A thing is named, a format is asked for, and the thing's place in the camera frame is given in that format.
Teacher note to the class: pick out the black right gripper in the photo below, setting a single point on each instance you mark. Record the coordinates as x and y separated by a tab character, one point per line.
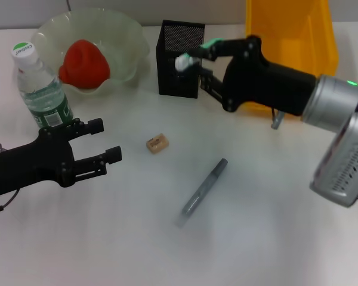
265	83

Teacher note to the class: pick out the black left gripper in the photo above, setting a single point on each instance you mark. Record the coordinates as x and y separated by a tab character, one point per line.
30	167

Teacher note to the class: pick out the green utility knife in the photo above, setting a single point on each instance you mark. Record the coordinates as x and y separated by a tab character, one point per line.
183	62

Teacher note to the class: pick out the clear water bottle green label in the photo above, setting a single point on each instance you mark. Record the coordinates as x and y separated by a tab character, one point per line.
44	101

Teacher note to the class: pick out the tan eraser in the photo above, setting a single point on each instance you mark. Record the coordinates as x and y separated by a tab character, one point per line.
157	144

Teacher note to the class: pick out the red-orange fruit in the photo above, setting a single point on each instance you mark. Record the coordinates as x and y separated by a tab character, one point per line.
86	68

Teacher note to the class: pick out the grey marker pen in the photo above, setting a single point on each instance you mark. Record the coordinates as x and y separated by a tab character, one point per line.
203	187

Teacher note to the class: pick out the black mesh pen holder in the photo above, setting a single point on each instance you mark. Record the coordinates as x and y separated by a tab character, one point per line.
170	80

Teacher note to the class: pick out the pale green glass fruit plate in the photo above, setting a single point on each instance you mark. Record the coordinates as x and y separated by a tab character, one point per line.
122	44

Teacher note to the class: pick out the yellow plastic bin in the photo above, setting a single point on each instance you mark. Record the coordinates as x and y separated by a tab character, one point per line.
286	26

